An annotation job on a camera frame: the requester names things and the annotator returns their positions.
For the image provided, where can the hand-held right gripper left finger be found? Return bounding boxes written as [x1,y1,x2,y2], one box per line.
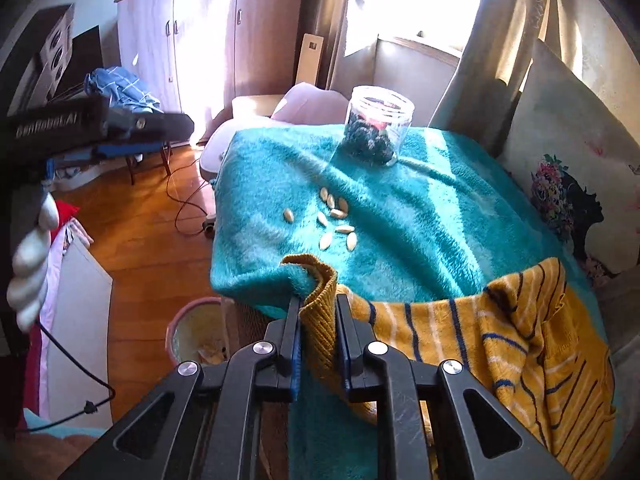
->
[59,295,304,480]

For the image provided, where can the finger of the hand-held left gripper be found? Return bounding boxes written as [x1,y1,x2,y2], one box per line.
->
[47,140,172,173]
[107,110,196,143]

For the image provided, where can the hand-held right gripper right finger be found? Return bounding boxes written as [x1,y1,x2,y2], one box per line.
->
[336,293,576,480]

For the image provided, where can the yellow striped knit sweater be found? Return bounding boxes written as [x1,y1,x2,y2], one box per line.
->
[280,254,618,469]

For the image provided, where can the person's left hand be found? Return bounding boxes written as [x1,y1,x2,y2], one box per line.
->
[7,193,61,334]

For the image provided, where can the wooden chair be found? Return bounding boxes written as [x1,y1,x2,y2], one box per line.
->
[122,141,174,187]

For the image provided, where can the blue crumpled cloth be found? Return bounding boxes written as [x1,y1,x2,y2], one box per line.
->
[83,66,164,118]

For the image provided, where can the black speaker box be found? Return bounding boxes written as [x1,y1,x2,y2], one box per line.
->
[7,3,77,117]

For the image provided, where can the black flat panel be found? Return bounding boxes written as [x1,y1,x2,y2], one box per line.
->
[72,26,105,92]

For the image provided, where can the red cloth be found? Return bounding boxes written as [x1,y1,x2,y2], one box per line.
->
[52,199,82,235]

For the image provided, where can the light wooden wardrobe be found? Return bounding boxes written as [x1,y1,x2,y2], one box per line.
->
[113,0,308,145]

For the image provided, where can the pink waste bin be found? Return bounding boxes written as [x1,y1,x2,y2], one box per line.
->
[166,296,237,367]

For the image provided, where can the white padded chair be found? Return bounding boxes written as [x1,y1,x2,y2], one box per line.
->
[199,82,352,237]

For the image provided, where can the scattered pale seeds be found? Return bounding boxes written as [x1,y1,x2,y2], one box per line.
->
[282,186,359,252]

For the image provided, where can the pale wooden board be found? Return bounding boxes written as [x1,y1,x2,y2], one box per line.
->
[294,33,326,87]

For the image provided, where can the teal fleece blanket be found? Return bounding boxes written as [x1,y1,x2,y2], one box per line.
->
[208,122,627,480]

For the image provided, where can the white board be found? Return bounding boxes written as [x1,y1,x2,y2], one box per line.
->
[39,239,115,430]

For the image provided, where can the clear plastic jar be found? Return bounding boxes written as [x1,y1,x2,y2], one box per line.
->
[341,85,417,168]

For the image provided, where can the floral print pillow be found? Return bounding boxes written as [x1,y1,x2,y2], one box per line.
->
[494,39,640,290]

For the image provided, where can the beige curtain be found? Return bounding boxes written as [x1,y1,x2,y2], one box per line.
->
[429,0,617,157]

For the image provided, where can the thin floor cable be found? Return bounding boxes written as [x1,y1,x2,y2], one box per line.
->
[166,144,213,235]

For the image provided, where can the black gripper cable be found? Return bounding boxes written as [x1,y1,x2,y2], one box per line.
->
[19,321,118,434]

